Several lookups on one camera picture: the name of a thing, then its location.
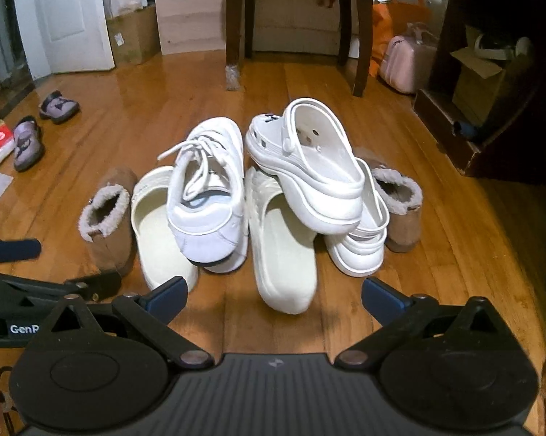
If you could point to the white door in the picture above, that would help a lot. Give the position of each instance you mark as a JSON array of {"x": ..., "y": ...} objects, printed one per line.
[{"x": 64, "y": 9}]

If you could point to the light wooden board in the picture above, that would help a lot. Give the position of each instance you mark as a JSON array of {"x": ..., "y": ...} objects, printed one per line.
[{"x": 186, "y": 9}]

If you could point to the open cardboard box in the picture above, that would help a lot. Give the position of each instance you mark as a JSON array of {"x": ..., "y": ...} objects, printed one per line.
[{"x": 477, "y": 91}]

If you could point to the closed cardboard box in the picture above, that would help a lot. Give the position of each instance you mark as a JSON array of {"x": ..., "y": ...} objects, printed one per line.
[{"x": 134, "y": 36}]

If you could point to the dark wooden cabinet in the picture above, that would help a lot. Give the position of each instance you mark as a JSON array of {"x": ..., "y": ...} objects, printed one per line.
[{"x": 541, "y": 100}]

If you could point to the orange bag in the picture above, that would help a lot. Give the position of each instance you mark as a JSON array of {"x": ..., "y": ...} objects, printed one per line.
[{"x": 395, "y": 13}]

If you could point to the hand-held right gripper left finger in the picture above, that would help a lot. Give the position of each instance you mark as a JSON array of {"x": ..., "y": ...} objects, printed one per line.
[{"x": 170, "y": 293}]

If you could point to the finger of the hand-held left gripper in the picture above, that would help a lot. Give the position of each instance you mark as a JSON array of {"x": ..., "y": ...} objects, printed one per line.
[
  {"x": 100, "y": 287},
  {"x": 14, "y": 250}
]

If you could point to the white clog with charms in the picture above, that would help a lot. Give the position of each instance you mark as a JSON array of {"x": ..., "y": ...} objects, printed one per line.
[
  {"x": 359, "y": 245},
  {"x": 318, "y": 190}
]

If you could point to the crumpled plastic bag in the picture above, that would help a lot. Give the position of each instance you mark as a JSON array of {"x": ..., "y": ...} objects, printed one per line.
[{"x": 125, "y": 2}]

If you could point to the cream slide sandal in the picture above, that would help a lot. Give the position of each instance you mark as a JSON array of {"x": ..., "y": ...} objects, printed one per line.
[
  {"x": 277, "y": 254},
  {"x": 159, "y": 236}
]

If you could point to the white headset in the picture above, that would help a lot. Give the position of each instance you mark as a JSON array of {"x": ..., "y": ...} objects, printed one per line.
[{"x": 495, "y": 50}]

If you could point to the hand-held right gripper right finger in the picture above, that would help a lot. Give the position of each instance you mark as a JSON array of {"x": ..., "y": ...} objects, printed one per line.
[{"x": 382, "y": 295}]

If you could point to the clear plastic wrap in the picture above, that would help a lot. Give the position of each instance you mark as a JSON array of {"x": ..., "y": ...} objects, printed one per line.
[{"x": 233, "y": 77}]

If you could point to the brown fleece-lined slipper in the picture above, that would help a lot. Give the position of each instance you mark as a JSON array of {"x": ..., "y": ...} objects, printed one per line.
[
  {"x": 404, "y": 227},
  {"x": 114, "y": 245}
]

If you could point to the small pink suitcase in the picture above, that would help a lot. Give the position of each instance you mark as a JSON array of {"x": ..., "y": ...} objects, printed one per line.
[{"x": 407, "y": 63}]

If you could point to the purple slipper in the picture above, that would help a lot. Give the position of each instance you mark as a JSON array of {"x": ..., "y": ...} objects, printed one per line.
[
  {"x": 57, "y": 106},
  {"x": 27, "y": 143}
]

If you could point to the white lace-up sneaker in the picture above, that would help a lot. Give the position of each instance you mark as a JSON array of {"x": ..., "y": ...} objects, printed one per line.
[
  {"x": 209, "y": 154},
  {"x": 239, "y": 254}
]

